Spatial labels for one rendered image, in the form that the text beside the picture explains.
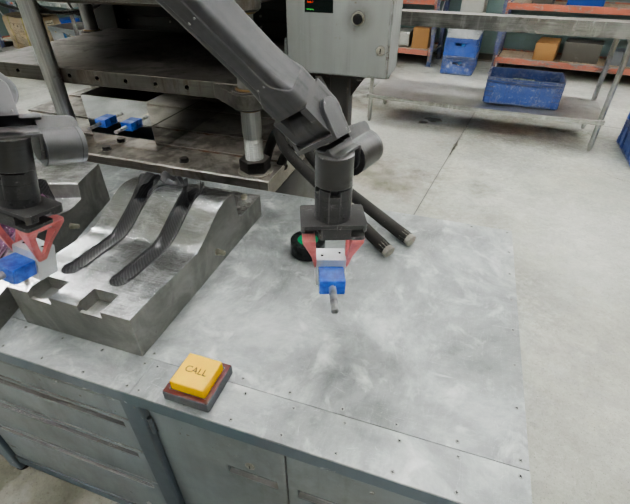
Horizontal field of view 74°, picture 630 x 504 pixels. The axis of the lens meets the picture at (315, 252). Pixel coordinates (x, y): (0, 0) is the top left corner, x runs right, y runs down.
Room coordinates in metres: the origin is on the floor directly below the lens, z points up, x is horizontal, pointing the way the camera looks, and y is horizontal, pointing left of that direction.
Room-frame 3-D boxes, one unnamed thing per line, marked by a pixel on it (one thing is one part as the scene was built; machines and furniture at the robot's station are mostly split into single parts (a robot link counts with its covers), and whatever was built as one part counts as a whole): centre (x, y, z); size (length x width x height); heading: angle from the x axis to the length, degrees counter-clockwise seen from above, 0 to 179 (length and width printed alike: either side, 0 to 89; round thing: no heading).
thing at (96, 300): (0.53, 0.37, 0.87); 0.05 x 0.05 x 0.04; 71
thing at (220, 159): (1.79, 0.63, 0.76); 1.30 x 0.84 x 0.07; 71
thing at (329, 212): (0.57, -0.03, 1.06); 0.10 x 0.07 x 0.07; 93
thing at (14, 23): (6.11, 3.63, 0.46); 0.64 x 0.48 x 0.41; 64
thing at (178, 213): (0.75, 0.36, 0.92); 0.35 x 0.16 x 0.09; 161
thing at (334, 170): (0.57, -0.03, 1.12); 0.07 x 0.06 x 0.07; 145
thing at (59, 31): (5.70, 2.87, 0.42); 0.60 x 0.42 x 0.33; 57
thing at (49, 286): (0.57, 0.47, 0.87); 0.05 x 0.05 x 0.04; 71
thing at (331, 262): (0.53, -0.03, 0.93); 0.13 x 0.05 x 0.05; 2
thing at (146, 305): (0.76, 0.34, 0.87); 0.50 x 0.26 x 0.14; 161
